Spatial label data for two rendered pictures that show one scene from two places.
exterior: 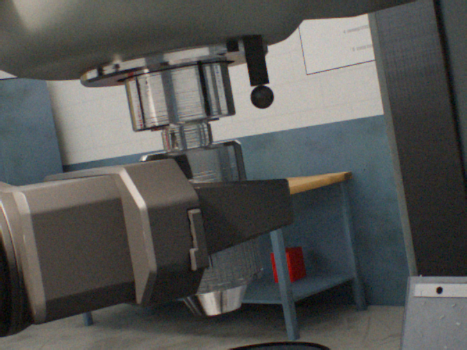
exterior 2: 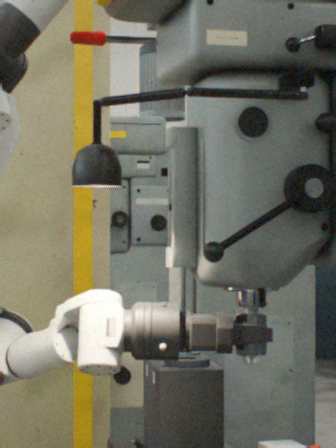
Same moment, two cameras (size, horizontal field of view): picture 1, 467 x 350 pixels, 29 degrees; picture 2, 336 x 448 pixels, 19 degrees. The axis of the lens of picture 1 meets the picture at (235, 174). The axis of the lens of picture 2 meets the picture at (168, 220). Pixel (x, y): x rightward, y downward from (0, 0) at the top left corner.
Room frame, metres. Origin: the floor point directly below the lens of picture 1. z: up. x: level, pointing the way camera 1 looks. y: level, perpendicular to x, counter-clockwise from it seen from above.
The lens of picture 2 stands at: (-0.96, -0.64, 1.39)
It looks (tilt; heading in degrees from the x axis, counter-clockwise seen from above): 1 degrees up; 31
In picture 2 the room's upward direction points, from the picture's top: straight up
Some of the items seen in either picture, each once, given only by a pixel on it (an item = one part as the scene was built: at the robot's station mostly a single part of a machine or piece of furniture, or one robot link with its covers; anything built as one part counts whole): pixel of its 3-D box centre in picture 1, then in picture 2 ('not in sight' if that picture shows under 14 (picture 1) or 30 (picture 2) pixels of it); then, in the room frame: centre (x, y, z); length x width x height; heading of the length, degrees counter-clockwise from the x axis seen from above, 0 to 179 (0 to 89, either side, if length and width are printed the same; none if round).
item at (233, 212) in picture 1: (233, 213); (252, 334); (0.38, 0.00, 1.24); 0.06 x 0.02 x 0.03; 121
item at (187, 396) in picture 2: not in sight; (181, 407); (0.67, 0.29, 1.06); 0.22 x 0.12 x 0.20; 39
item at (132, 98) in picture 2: not in sight; (145, 97); (0.20, 0.08, 1.58); 0.17 x 0.01 x 0.01; 82
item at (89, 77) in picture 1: (174, 62); (251, 287); (0.40, 0.02, 1.31); 0.09 x 0.09 x 0.01
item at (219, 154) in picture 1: (191, 158); (251, 316); (0.40, 0.02, 1.26); 0.05 x 0.05 x 0.01
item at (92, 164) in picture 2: not in sight; (97, 164); (0.21, 0.17, 1.49); 0.07 x 0.07 x 0.06
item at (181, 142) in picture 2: not in sight; (181, 197); (0.33, 0.10, 1.45); 0.04 x 0.04 x 0.21; 44
